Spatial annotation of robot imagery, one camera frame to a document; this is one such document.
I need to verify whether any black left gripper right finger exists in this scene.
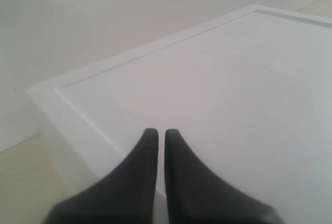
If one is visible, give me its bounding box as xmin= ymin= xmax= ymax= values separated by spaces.
xmin=164 ymin=129 xmax=284 ymax=223

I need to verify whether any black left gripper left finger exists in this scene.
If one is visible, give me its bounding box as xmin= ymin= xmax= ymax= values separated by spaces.
xmin=43 ymin=129 xmax=158 ymax=223

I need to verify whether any white translucent drawer cabinet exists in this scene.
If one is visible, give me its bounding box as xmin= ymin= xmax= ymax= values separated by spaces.
xmin=26 ymin=4 xmax=332 ymax=204

